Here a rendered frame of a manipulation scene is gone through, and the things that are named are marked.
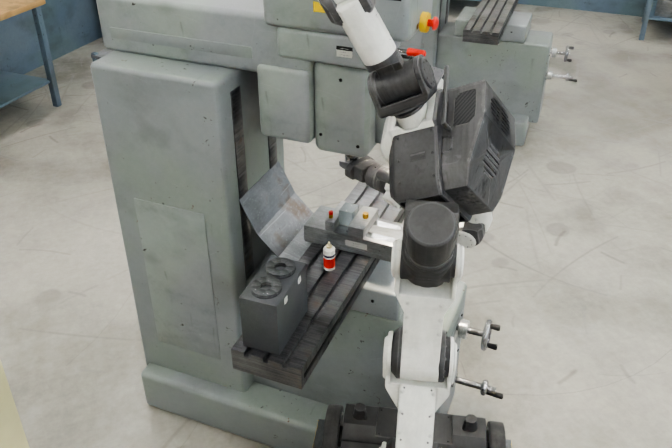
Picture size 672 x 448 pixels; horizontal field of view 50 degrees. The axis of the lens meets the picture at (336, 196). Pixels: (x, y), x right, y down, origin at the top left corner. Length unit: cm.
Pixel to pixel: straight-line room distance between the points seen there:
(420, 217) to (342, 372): 133
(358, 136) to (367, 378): 99
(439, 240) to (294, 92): 90
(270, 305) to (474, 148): 73
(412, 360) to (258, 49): 107
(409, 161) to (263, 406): 151
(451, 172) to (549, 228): 280
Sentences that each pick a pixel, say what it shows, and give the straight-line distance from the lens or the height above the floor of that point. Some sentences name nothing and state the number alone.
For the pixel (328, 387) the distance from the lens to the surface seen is 296.
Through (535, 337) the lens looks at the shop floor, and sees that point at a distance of 373.
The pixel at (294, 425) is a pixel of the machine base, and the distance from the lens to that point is 298.
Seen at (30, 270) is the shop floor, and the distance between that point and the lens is 438.
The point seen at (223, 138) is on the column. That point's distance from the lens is 241.
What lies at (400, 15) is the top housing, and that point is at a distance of 210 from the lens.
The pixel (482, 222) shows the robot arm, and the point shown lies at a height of 120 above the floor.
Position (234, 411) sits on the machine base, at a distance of 309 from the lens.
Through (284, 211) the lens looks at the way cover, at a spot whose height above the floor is 95.
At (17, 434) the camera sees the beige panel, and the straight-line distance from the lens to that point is 77.
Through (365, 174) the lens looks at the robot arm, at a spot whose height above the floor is 124.
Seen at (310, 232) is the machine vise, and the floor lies 98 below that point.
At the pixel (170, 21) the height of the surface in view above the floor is 170.
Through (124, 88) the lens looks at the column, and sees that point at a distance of 254.
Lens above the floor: 243
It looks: 31 degrees down
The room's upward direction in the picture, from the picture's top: straight up
